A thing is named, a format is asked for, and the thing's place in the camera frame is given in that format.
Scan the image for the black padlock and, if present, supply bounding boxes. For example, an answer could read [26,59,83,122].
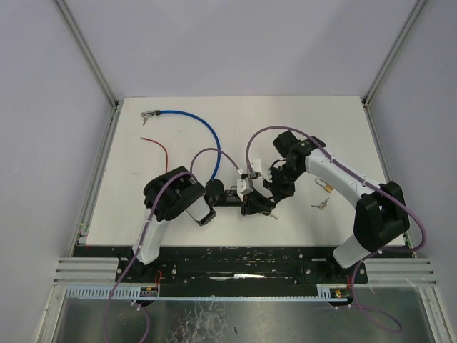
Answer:
[254,195,276,216]

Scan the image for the long shackle brass padlock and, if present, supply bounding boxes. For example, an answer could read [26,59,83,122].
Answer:
[315,178,333,193]

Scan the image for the silver keys of long padlock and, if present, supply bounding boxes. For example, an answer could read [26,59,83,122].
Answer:
[312,200,328,210]

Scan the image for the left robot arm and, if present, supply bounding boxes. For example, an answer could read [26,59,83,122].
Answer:
[132,166,252,265]

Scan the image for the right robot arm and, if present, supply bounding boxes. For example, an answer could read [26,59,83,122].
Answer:
[263,131,410,269]

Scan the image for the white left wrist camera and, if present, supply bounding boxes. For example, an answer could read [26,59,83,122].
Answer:
[236,174,254,198]

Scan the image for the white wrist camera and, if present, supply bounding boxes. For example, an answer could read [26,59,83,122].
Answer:
[248,159,271,182]
[236,174,254,198]

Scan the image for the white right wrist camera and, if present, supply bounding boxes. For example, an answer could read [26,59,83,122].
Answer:
[248,159,271,182]

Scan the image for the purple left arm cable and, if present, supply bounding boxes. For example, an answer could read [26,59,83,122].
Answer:
[103,147,251,343]

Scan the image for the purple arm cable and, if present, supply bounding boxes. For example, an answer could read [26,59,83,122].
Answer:
[103,147,251,343]
[246,124,428,253]

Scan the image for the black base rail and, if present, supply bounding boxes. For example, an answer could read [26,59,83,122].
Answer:
[71,244,368,287]

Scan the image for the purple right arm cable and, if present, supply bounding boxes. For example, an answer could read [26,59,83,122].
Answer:
[246,124,428,253]

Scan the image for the red cable padlock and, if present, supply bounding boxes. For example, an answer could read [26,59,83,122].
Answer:
[140,136,170,172]

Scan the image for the right aluminium frame post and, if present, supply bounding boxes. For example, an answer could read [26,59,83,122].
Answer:
[361,0,428,107]

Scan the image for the aluminium frame post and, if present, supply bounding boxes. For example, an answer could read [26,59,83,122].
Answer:
[361,0,428,107]
[53,0,121,108]

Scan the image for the blue cable lock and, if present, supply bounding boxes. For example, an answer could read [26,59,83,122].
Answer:
[144,110,222,180]

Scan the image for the keys of blue cable lock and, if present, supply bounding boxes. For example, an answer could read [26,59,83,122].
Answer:
[141,112,151,126]

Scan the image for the left aluminium frame post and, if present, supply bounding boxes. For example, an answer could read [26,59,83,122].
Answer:
[53,0,121,108]

